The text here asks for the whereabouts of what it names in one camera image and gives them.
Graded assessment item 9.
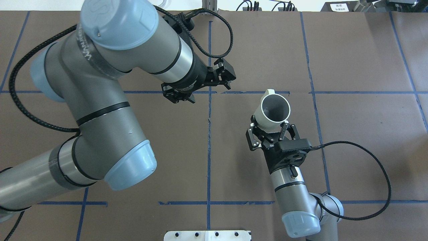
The black red connector box right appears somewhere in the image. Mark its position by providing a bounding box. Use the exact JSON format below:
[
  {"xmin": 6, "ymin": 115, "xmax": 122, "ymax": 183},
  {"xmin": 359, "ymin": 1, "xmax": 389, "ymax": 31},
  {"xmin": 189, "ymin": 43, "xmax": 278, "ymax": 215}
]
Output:
[{"xmin": 271, "ymin": 0, "xmax": 298, "ymax": 12}]

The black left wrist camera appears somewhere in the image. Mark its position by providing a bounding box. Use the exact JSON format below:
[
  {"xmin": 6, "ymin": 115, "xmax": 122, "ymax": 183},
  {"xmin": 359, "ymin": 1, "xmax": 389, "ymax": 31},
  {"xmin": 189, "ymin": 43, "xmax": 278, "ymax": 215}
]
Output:
[{"xmin": 162, "ymin": 12, "xmax": 195, "ymax": 34}]

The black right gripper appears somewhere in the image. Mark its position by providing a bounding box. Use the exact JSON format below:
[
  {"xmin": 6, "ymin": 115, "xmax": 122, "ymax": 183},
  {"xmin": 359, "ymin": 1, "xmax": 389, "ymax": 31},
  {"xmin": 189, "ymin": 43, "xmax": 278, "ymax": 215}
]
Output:
[{"xmin": 246, "ymin": 115, "xmax": 308, "ymax": 174}]

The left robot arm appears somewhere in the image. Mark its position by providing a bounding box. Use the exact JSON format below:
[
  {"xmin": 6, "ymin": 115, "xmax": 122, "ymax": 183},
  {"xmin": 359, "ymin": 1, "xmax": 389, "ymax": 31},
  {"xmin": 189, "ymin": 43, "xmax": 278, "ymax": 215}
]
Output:
[{"xmin": 1, "ymin": 0, "xmax": 236, "ymax": 222}]

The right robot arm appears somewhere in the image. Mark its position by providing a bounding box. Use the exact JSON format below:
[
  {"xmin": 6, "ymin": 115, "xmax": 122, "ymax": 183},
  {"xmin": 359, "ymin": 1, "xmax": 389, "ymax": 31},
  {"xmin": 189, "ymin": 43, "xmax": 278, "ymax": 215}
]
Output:
[{"xmin": 246, "ymin": 115, "xmax": 344, "ymax": 241}]

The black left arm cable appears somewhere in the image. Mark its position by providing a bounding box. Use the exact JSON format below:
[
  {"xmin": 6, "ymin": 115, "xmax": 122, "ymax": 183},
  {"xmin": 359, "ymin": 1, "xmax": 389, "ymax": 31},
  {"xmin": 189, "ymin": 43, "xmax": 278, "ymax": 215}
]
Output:
[{"xmin": 0, "ymin": 5, "xmax": 234, "ymax": 241}]

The black red connector box left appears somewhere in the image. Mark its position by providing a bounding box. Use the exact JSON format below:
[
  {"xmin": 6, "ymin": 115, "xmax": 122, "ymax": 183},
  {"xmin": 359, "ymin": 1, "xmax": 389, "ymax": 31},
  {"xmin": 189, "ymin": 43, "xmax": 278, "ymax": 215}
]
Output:
[{"xmin": 235, "ymin": 0, "xmax": 262, "ymax": 12}]

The black box with white label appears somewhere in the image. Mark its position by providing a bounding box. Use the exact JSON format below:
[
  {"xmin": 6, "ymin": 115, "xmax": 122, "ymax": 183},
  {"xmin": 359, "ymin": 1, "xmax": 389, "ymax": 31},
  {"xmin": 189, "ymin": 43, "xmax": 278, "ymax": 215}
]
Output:
[{"xmin": 320, "ymin": 1, "xmax": 358, "ymax": 12}]

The aluminium frame post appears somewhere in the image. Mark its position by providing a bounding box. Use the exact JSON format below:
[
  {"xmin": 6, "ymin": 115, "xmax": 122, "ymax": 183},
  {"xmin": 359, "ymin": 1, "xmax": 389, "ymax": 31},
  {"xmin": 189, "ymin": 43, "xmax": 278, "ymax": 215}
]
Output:
[{"xmin": 201, "ymin": 0, "xmax": 218, "ymax": 12}]

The black red connector box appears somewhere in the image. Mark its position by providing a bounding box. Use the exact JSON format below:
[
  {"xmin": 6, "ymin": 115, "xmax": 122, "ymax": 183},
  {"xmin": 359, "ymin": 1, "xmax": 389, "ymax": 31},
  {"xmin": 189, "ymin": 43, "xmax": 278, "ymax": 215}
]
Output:
[
  {"xmin": 235, "ymin": 0, "xmax": 262, "ymax": 12},
  {"xmin": 271, "ymin": 0, "xmax": 298, "ymax": 12}
]

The brown paper table cover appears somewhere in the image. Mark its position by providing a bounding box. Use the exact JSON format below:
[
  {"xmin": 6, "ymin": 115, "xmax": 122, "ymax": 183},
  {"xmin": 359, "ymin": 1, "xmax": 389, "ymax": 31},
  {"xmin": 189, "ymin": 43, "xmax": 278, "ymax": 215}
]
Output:
[{"xmin": 11, "ymin": 11, "xmax": 427, "ymax": 241}]

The white ribbed HOME mug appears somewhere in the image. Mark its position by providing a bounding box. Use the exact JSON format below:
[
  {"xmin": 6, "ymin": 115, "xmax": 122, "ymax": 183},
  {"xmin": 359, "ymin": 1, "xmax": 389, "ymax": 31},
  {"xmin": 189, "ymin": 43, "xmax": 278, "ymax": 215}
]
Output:
[{"xmin": 254, "ymin": 89, "xmax": 291, "ymax": 133}]

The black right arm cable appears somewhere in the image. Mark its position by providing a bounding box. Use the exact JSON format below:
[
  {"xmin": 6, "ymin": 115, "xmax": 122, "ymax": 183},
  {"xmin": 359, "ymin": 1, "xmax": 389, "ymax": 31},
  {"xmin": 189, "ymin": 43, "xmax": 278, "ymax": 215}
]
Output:
[{"xmin": 309, "ymin": 141, "xmax": 392, "ymax": 221}]

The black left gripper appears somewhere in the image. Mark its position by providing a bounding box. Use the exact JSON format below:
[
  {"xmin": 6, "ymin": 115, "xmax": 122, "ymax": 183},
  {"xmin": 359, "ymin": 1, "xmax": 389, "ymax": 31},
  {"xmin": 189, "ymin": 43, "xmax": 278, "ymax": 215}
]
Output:
[{"xmin": 162, "ymin": 55, "xmax": 236, "ymax": 103}]

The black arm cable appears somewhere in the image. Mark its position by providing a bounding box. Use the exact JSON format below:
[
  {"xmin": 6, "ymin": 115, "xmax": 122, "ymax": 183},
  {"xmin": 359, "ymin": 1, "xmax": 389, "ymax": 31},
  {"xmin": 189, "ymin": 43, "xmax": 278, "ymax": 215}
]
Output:
[
  {"xmin": 0, "ymin": 5, "xmax": 234, "ymax": 241},
  {"xmin": 309, "ymin": 141, "xmax": 392, "ymax": 221}
]

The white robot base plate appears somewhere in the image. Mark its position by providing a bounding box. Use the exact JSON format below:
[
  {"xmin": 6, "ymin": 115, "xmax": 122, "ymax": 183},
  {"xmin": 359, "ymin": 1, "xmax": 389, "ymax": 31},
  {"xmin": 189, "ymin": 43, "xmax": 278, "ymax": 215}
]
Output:
[{"xmin": 163, "ymin": 230, "xmax": 252, "ymax": 241}]

